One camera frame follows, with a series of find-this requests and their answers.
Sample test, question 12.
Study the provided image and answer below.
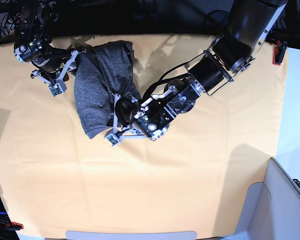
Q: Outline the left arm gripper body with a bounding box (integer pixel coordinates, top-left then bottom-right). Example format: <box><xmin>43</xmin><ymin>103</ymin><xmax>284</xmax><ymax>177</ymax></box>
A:
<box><xmin>107</xmin><ymin>92</ymin><xmax>170</xmax><ymax>141</ymax></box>

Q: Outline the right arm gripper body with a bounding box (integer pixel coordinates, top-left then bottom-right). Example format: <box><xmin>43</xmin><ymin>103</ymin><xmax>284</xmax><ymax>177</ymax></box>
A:
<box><xmin>31</xmin><ymin>47</ymin><xmax>86</xmax><ymax>86</ymax></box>

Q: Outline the grey long-sleeve shirt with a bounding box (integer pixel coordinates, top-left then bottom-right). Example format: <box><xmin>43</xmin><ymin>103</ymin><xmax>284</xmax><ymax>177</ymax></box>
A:
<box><xmin>74</xmin><ymin>40</ymin><xmax>141</xmax><ymax>139</ymax></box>

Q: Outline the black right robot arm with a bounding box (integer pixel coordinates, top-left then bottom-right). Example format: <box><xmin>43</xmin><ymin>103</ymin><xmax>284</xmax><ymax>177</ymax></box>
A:
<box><xmin>13</xmin><ymin>0</ymin><xmax>86</xmax><ymax>87</ymax></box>

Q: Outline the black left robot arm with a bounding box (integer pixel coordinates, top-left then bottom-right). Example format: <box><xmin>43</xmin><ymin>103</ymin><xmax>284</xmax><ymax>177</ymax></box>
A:
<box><xmin>105</xmin><ymin>0</ymin><xmax>286</xmax><ymax>145</ymax></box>

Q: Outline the yellow table cloth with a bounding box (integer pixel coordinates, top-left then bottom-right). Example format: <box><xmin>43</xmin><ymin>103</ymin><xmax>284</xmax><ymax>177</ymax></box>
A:
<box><xmin>0</xmin><ymin>43</ymin><xmax>289</xmax><ymax>238</ymax></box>

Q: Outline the grey tray edge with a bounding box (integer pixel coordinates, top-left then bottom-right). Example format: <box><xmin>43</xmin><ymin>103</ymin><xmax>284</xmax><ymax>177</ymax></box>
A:
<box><xmin>65</xmin><ymin>230</ymin><xmax>197</xmax><ymax>240</ymax></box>

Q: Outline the red black clamp left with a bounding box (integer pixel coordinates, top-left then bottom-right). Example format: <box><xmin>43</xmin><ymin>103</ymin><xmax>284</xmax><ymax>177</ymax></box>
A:
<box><xmin>4</xmin><ymin>222</ymin><xmax>24</xmax><ymax>231</ymax></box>

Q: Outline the red black clamp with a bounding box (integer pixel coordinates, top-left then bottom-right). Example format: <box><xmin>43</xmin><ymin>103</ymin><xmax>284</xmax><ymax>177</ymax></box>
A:
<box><xmin>272</xmin><ymin>40</ymin><xmax>288</xmax><ymax>66</ymax></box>
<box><xmin>4</xmin><ymin>222</ymin><xmax>24</xmax><ymax>231</ymax></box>

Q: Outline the red black clamp right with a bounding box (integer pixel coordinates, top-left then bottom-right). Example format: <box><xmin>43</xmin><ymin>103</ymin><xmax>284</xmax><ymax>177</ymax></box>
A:
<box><xmin>272</xmin><ymin>40</ymin><xmax>288</xmax><ymax>66</ymax></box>

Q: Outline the white cardboard box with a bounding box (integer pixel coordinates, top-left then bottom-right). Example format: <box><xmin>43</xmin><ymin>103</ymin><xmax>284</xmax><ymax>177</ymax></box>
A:
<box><xmin>233</xmin><ymin>158</ymin><xmax>300</xmax><ymax>240</ymax></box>

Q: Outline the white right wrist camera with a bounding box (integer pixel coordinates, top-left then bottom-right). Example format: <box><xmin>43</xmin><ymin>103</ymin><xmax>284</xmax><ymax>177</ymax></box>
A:
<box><xmin>48</xmin><ymin>81</ymin><xmax>67</xmax><ymax>97</ymax></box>

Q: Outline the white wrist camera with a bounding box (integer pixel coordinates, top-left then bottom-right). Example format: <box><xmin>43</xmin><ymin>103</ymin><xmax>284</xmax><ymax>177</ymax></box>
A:
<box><xmin>48</xmin><ymin>81</ymin><xmax>67</xmax><ymax>97</ymax></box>
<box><xmin>104</xmin><ymin>132</ymin><xmax>121</xmax><ymax>147</ymax></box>

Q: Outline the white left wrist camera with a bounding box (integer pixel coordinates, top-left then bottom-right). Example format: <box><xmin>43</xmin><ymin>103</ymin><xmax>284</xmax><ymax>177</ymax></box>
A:
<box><xmin>104</xmin><ymin>132</ymin><xmax>121</xmax><ymax>147</ymax></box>

